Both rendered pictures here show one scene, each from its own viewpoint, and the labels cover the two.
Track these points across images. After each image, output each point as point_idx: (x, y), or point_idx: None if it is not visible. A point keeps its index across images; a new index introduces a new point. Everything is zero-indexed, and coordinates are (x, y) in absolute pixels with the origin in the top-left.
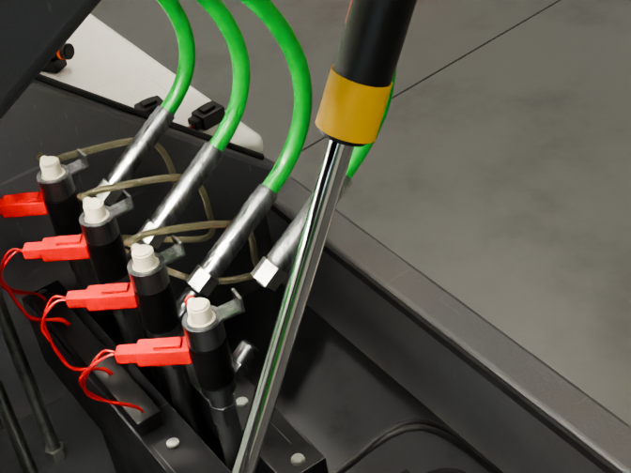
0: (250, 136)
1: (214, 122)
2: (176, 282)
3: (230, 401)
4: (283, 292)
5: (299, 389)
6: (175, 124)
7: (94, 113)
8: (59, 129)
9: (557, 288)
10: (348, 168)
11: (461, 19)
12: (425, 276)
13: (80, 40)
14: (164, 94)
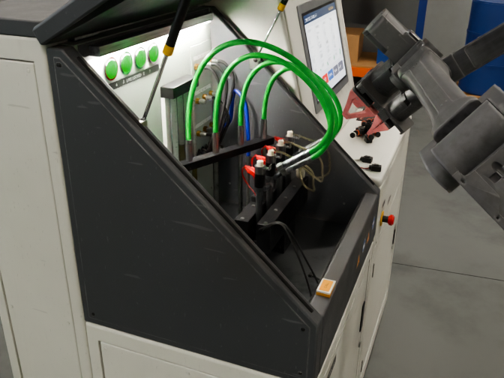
0: (378, 178)
1: (375, 170)
2: (327, 202)
3: (259, 194)
4: None
5: (323, 246)
6: (347, 154)
7: (320, 133)
8: (309, 132)
9: None
10: (310, 150)
11: None
12: (361, 228)
13: (385, 140)
14: (379, 160)
